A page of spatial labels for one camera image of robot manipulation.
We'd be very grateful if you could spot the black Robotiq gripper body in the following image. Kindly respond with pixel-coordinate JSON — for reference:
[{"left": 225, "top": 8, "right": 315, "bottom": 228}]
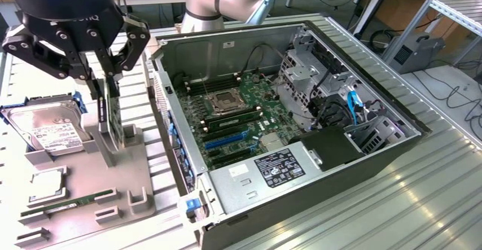
[{"left": 5, "top": 0, "right": 125, "bottom": 54}]

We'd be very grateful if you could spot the graphics card with black fan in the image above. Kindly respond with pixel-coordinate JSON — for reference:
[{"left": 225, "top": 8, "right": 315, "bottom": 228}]
[{"left": 94, "top": 76, "right": 125, "bottom": 152}]

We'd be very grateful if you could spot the silver hard disk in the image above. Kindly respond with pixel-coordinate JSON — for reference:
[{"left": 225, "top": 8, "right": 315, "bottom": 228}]
[{"left": 1, "top": 100, "right": 85, "bottom": 157}]

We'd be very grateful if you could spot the thin socket locking lever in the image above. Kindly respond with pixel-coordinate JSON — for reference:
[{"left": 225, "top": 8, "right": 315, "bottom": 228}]
[{"left": 198, "top": 73, "right": 209, "bottom": 97}]

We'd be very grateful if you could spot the metal CPU socket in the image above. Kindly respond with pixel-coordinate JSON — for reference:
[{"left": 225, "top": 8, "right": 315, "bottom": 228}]
[{"left": 202, "top": 90, "right": 245, "bottom": 117}]

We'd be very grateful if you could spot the green RAM stick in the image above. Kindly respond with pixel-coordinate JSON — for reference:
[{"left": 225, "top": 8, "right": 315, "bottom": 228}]
[
  {"left": 206, "top": 113, "right": 261, "bottom": 129},
  {"left": 18, "top": 189, "right": 113, "bottom": 217}
]

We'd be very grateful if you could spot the green motherboard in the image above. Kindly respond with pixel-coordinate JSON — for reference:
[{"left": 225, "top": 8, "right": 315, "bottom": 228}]
[{"left": 176, "top": 72, "right": 301, "bottom": 170}]

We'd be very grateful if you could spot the black long expansion slot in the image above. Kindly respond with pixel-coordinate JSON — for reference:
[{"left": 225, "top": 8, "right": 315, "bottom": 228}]
[
  {"left": 201, "top": 125, "right": 244, "bottom": 143},
  {"left": 208, "top": 147, "right": 252, "bottom": 163},
  {"left": 209, "top": 156, "right": 245, "bottom": 169}
]

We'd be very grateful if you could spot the grey parts rack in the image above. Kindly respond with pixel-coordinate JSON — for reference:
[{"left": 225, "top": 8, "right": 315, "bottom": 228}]
[{"left": 13, "top": 111, "right": 157, "bottom": 248}]

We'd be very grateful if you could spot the silver CPU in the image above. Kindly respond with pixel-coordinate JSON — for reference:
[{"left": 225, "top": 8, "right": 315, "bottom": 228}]
[{"left": 28, "top": 172, "right": 65, "bottom": 200}]

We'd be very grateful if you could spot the blue expansion slot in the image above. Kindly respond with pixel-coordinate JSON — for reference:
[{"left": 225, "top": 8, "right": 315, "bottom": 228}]
[{"left": 204, "top": 132, "right": 248, "bottom": 150}]

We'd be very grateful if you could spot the silver drive cage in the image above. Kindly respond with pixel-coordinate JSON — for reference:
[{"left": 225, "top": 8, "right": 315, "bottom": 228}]
[{"left": 277, "top": 25, "right": 361, "bottom": 121}]

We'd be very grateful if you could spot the silver chipset heatsink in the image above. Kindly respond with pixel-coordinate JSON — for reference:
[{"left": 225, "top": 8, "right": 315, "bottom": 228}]
[{"left": 259, "top": 133, "right": 285, "bottom": 152}]

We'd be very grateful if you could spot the silver power supply unit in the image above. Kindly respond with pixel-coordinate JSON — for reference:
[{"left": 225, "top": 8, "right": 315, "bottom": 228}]
[{"left": 208, "top": 141, "right": 325, "bottom": 216}]

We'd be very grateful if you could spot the black plastic shroud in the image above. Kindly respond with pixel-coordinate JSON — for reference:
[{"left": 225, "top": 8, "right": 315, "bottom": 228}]
[{"left": 299, "top": 127, "right": 367, "bottom": 172}]

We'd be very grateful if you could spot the silver perforated disk bay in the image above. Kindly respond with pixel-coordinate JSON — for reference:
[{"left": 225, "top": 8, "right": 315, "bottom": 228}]
[{"left": 344, "top": 116, "right": 421, "bottom": 155}]

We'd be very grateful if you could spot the open dark PC case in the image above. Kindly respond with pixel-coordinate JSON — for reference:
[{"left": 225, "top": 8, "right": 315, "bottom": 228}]
[{"left": 142, "top": 20, "right": 432, "bottom": 250}]

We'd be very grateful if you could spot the blue disk bracket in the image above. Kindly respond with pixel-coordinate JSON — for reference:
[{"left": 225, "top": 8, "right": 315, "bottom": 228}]
[{"left": 0, "top": 90, "right": 89, "bottom": 126}]

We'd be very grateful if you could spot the black looped wire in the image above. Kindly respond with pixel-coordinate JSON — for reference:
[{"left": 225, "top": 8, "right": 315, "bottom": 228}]
[{"left": 238, "top": 43, "right": 283, "bottom": 74}]

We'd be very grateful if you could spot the black wire bundle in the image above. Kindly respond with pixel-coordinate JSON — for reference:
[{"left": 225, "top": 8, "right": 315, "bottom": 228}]
[{"left": 308, "top": 93, "right": 356, "bottom": 129}]

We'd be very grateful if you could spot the blue data wire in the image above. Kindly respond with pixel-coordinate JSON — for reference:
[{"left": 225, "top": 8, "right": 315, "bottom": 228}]
[{"left": 348, "top": 90, "right": 365, "bottom": 126}]

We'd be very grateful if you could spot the black coiled cable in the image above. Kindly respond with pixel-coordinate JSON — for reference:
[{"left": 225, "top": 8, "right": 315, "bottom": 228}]
[{"left": 371, "top": 29, "right": 395, "bottom": 50}]

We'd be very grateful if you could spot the grey box with handle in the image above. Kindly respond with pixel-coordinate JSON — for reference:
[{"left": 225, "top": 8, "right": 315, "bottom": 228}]
[{"left": 387, "top": 34, "right": 447, "bottom": 74}]

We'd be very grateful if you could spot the aluminium profile frame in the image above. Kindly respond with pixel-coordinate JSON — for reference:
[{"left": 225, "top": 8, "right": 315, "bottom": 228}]
[{"left": 379, "top": 0, "right": 482, "bottom": 67}]

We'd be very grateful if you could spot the black loose cable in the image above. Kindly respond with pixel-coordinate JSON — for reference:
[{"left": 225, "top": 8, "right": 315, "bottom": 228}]
[{"left": 412, "top": 69, "right": 482, "bottom": 122}]

